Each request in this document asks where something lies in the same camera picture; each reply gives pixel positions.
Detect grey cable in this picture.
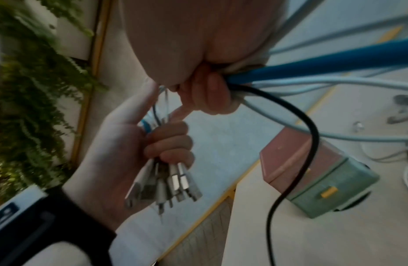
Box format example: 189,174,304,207
273,0,326,51

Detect pink and green drawer box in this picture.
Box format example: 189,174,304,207
259,128,380,219

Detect yellow mesh fence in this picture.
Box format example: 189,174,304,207
157,24,403,266

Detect white table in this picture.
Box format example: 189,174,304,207
220,15,408,266

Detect green plants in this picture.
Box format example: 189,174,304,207
0,0,106,203

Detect person's left hand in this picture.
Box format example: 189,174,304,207
62,81,195,229

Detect person's right hand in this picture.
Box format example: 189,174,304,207
120,0,290,117

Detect white planter box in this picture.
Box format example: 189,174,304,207
25,0,103,60

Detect thin white cable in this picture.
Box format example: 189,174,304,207
353,94,408,163

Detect black marker wristband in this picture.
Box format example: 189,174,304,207
0,185,117,266

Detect black cable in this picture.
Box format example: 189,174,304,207
151,84,319,266

